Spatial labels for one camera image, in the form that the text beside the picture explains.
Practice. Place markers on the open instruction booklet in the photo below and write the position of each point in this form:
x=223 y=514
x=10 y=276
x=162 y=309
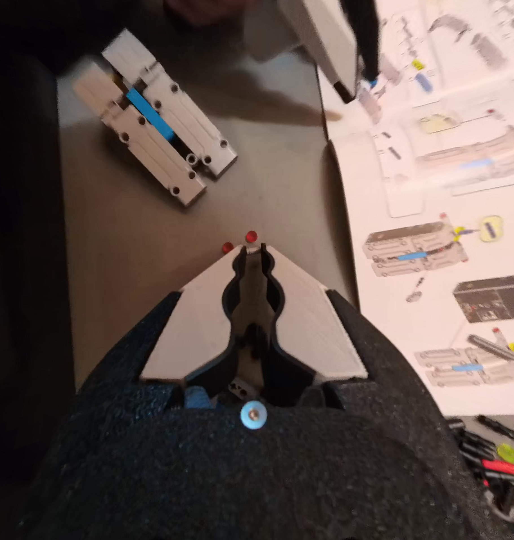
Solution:
x=430 y=295

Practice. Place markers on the person's left hand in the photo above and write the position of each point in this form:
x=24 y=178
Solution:
x=206 y=10

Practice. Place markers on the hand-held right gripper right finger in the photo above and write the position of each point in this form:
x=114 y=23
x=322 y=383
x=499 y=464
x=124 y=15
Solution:
x=316 y=333

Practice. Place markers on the small grey toy bushing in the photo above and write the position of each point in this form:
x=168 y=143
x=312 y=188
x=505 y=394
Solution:
x=253 y=249

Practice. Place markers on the pile of toy bricks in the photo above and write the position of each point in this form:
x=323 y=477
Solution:
x=497 y=468

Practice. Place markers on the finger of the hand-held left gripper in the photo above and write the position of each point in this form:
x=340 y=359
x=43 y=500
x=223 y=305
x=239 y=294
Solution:
x=324 y=38
x=362 y=33

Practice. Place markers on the grey blue toy assembly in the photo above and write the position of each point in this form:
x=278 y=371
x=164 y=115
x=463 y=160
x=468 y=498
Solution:
x=185 y=114

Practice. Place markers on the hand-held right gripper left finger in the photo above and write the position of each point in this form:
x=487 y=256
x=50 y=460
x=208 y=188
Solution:
x=193 y=333

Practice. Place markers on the small red toy stud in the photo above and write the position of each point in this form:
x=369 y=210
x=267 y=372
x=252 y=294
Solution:
x=251 y=236
x=228 y=247

